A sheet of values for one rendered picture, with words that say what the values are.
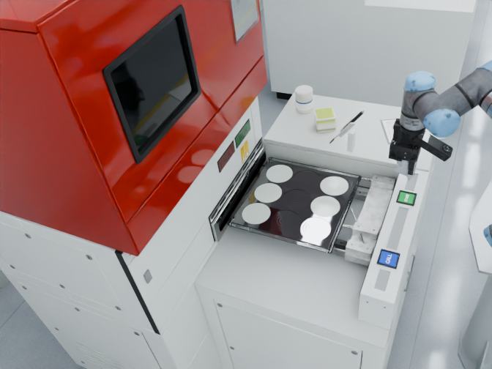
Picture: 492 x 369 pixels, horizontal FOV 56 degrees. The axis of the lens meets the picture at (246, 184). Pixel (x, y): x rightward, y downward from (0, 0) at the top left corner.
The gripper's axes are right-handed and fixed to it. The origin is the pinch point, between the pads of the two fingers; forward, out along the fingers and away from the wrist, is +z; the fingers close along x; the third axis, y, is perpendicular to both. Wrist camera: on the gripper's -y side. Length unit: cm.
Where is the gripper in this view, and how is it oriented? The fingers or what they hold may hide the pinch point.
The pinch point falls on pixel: (411, 176)
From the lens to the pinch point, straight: 153.3
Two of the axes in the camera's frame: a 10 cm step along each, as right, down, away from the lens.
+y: -8.9, -2.3, 3.9
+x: -4.4, 6.6, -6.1
